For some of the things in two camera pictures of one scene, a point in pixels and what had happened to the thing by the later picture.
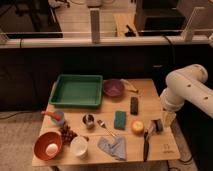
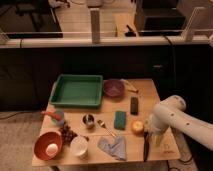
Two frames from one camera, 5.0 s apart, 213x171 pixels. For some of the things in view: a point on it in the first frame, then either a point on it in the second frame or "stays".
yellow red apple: [137, 127] stays
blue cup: [58, 118] stays
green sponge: [120, 120] stays
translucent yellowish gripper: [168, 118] to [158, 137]
